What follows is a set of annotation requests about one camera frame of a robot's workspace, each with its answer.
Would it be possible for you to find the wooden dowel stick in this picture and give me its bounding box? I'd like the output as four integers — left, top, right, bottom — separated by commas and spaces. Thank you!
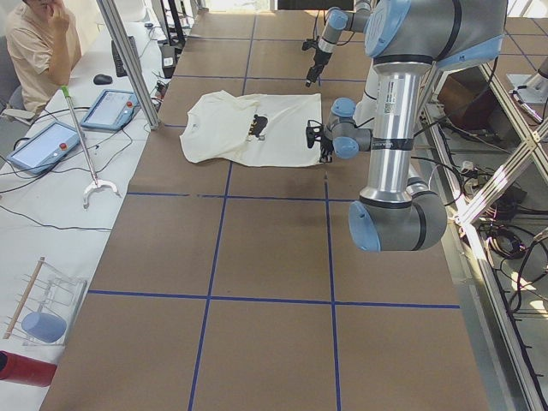
3, 256, 45, 340

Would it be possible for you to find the aluminium frame post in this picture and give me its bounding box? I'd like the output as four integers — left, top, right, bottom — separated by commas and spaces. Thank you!
97, 0, 159, 130

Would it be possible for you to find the pink reach grabber stick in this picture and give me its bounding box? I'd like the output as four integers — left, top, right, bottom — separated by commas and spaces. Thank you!
59, 84, 122, 210

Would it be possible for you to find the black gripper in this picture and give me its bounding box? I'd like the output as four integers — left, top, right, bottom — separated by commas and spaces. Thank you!
319, 135, 334, 164
306, 48, 331, 85

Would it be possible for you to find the black keyboard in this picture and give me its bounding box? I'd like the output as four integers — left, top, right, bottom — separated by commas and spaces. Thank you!
110, 34, 138, 78

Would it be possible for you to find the seated person beige shirt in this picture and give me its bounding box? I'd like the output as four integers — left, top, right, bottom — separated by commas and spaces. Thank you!
6, 1, 81, 114

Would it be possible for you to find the teach pendant tablet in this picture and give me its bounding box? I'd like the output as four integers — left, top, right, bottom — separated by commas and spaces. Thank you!
80, 89, 140, 131
7, 122, 80, 175

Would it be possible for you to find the black computer mouse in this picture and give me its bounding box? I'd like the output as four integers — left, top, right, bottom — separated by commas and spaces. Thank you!
92, 74, 113, 86

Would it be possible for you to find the far teach pendant tablet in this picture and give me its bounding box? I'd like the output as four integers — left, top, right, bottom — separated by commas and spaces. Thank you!
80, 89, 140, 131

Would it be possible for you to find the red cylindrical bottle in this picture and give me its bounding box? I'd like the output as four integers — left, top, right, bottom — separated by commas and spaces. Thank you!
1, 351, 57, 387

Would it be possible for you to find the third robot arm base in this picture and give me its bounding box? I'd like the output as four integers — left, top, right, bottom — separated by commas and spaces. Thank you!
506, 59, 547, 104

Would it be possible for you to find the cream long-sleeve cat shirt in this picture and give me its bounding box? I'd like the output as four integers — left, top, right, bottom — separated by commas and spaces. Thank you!
181, 91, 322, 168

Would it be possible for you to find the blue plastic cup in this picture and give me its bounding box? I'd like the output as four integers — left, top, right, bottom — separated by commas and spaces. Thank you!
21, 312, 67, 343

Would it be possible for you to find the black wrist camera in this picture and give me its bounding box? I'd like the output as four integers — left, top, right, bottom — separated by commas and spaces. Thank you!
301, 39, 318, 51
306, 120, 324, 149

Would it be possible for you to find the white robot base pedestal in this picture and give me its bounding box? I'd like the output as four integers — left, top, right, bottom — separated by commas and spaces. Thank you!
354, 63, 379, 128

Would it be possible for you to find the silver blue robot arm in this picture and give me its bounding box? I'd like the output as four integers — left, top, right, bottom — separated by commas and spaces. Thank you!
301, 1, 376, 87
315, 1, 507, 252

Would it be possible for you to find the near teach pendant tablet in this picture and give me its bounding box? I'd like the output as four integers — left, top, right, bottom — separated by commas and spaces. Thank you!
7, 122, 80, 175

